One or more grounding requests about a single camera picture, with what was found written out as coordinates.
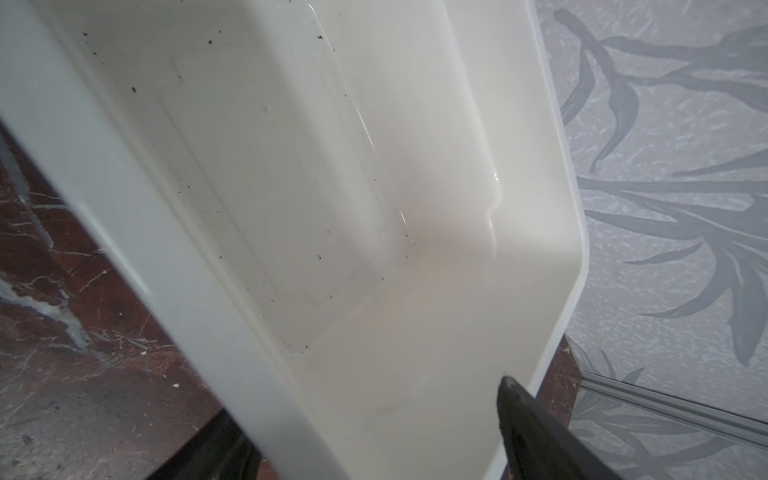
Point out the white plastic storage bin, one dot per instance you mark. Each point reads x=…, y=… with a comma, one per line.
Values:
x=353, y=217

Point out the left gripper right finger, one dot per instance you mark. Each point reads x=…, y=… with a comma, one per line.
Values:
x=536, y=445

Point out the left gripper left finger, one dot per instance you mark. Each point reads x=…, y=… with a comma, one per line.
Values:
x=219, y=450

